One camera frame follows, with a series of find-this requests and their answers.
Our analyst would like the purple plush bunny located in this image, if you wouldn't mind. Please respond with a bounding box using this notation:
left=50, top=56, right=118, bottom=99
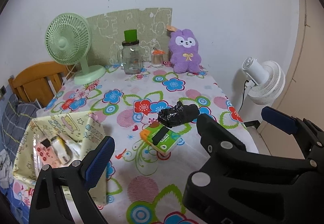
left=167, top=26, right=201, bottom=74

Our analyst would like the glass jar with green lid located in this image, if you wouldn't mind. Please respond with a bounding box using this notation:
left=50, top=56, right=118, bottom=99
left=119, top=29, right=142, bottom=75

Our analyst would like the toothpick jar orange lid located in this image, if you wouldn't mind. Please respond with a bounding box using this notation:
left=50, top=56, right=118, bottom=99
left=151, top=48, right=165, bottom=67

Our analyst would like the floral tablecloth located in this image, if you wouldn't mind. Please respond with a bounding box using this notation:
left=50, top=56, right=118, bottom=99
left=12, top=62, right=259, bottom=224

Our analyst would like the grey plaid pillow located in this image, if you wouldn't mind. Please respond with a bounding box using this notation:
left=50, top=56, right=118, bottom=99
left=1, top=94, right=39, bottom=164

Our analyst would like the pink paper packet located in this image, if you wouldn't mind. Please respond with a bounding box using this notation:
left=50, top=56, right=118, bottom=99
left=35, top=138, right=61, bottom=168

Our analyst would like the beige door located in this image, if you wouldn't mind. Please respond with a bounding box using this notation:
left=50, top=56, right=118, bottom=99
left=257, top=0, right=324, bottom=160

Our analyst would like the green patterned board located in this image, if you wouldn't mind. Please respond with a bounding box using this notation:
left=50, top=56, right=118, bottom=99
left=87, top=7, right=173, bottom=66

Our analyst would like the yellow cartoon tissue pack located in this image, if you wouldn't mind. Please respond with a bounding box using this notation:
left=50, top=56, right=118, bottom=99
left=50, top=135, right=71, bottom=165

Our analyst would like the white standing fan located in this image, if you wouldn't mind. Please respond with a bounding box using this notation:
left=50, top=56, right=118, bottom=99
left=239, top=57, right=286, bottom=110

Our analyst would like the black plastic bag bundle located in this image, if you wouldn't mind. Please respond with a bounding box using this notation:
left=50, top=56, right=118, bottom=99
left=158, top=101, right=200, bottom=128

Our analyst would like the green desk fan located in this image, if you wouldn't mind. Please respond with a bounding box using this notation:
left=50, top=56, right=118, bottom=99
left=45, top=13, right=106, bottom=85

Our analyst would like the yellow fabric storage box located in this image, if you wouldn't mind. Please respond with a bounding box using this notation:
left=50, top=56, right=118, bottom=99
left=12, top=110, right=109, bottom=210

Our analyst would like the wooden bed headboard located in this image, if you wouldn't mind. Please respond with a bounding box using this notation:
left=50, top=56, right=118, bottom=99
left=8, top=61, right=72, bottom=107

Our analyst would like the green orange tissue pack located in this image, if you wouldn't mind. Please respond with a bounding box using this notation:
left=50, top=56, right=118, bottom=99
left=140, top=122, right=181, bottom=156

